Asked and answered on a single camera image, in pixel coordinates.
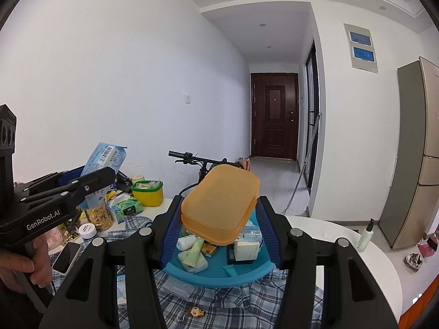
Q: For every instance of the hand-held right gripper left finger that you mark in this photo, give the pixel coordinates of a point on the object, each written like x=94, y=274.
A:
x=171, y=226

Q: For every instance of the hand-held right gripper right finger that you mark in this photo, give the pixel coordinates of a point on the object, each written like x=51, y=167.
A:
x=264, y=233

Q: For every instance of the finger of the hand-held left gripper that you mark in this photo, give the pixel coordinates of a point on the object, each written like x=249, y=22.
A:
x=96, y=178
x=41, y=180

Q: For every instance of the blue tissue pack with barcode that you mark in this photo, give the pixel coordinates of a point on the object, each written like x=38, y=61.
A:
x=106, y=157

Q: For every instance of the orange plastic lidded box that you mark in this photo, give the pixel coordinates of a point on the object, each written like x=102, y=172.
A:
x=219, y=198

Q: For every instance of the blue plastic basin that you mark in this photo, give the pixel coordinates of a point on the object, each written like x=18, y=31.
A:
x=212, y=277

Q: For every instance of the brown-haired doll figure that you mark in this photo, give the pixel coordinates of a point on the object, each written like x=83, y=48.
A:
x=195, y=312

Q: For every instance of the yellow container green rim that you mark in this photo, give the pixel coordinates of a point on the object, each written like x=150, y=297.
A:
x=147, y=197

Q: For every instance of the person's left hand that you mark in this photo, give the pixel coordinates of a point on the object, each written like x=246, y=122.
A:
x=17, y=267

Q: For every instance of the pale blue white box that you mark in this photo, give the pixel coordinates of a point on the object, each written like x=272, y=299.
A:
x=252, y=234

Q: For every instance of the small white bottle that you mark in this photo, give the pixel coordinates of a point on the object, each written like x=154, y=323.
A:
x=185, y=243

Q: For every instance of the white small box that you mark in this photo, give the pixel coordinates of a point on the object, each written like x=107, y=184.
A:
x=247, y=250

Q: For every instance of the black foil bag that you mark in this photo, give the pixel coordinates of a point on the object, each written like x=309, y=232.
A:
x=123, y=181

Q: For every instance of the pale green tube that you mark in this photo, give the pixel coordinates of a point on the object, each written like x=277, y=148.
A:
x=193, y=255

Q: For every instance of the pink pouch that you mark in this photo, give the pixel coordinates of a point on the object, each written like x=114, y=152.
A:
x=55, y=240

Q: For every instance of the clear jar of cereal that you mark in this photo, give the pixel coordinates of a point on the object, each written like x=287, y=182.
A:
x=99, y=217

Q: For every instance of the black small box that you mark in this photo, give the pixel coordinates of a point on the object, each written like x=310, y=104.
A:
x=230, y=255

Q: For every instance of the pale cream jar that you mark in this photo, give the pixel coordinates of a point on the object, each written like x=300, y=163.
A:
x=137, y=179

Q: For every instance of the green leaf-print tissue box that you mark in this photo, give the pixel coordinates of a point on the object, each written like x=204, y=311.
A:
x=127, y=209

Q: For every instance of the teal small tube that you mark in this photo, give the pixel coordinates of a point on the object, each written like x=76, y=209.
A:
x=231, y=271

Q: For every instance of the white round cream jar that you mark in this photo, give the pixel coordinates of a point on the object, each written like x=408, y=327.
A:
x=86, y=231

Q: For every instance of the white phone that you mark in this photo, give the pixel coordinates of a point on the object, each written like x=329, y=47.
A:
x=67, y=257

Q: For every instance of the black folding bicycle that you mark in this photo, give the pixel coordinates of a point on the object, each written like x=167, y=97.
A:
x=192, y=159

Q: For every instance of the orange plastic bag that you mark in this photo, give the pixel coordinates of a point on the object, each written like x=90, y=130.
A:
x=244, y=163

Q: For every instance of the grey mop pole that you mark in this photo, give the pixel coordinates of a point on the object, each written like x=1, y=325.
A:
x=305, y=168

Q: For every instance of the blue plaid shirt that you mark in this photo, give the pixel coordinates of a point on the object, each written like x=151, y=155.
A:
x=226, y=308

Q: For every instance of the white spray bottle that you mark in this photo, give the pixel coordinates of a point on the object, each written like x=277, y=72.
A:
x=364, y=238

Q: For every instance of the dark brown entrance door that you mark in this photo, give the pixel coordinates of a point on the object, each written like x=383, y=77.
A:
x=274, y=116

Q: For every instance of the black framed glass sliding door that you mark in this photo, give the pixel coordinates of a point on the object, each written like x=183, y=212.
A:
x=312, y=109

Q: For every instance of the pair of shoes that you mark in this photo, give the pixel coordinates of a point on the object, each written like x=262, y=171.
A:
x=413, y=262

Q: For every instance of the pink box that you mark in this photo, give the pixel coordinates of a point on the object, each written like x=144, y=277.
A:
x=428, y=246

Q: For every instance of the gold and grey refrigerator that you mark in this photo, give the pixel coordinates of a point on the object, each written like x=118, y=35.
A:
x=418, y=144

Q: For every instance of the white wall switch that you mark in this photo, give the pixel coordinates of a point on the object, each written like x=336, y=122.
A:
x=187, y=98

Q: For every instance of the grey wall panel blue pictures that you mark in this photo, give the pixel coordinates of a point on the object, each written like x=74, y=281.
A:
x=362, y=48

